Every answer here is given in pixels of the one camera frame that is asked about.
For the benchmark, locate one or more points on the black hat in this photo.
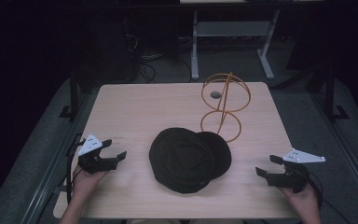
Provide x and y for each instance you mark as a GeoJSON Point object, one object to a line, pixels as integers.
{"type": "Point", "coordinates": [183, 161]}

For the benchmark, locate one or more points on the grey metal table frame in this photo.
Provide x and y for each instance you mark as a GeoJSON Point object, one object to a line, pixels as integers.
{"type": "Point", "coordinates": [230, 28]}

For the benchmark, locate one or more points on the aluminium rail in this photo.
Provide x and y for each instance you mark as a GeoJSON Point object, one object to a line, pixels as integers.
{"type": "Point", "coordinates": [345, 149]}
{"type": "Point", "coordinates": [52, 168]}

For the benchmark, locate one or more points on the person's right hand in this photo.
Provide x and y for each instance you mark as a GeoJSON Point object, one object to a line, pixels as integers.
{"type": "Point", "coordinates": [306, 200]}

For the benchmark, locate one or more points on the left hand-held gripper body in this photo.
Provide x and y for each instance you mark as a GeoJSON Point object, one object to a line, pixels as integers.
{"type": "Point", "coordinates": [90, 146]}

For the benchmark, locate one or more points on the person's left hand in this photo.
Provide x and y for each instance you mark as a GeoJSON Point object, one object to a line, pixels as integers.
{"type": "Point", "coordinates": [85, 183]}

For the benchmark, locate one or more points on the black computer tower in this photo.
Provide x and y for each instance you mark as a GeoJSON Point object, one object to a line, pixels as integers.
{"type": "Point", "coordinates": [112, 56]}

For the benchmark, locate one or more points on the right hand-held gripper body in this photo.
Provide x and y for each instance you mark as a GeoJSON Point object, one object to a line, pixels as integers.
{"type": "Point", "coordinates": [289, 180]}

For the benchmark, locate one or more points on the black metal post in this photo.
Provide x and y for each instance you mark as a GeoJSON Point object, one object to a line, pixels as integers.
{"type": "Point", "coordinates": [330, 96]}
{"type": "Point", "coordinates": [73, 96]}

